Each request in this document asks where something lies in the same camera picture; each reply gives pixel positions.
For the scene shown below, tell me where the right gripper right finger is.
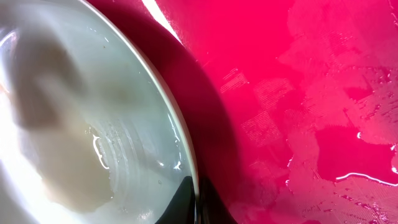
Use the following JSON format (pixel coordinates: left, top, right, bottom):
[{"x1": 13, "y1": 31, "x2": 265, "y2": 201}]
[{"x1": 198, "y1": 177, "x2": 237, "y2": 224}]

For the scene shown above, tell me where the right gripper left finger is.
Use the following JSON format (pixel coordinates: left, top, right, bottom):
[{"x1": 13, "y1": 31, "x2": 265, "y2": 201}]
[{"x1": 155, "y1": 176, "x2": 195, "y2": 224}]

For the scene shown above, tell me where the pale blue plate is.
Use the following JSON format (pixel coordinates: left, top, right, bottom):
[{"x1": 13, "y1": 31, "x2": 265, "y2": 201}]
[{"x1": 1, "y1": 1, "x2": 198, "y2": 223}]

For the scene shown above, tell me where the red plastic tray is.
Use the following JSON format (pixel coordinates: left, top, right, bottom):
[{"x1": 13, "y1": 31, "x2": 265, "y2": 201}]
[{"x1": 93, "y1": 0, "x2": 397, "y2": 223}]

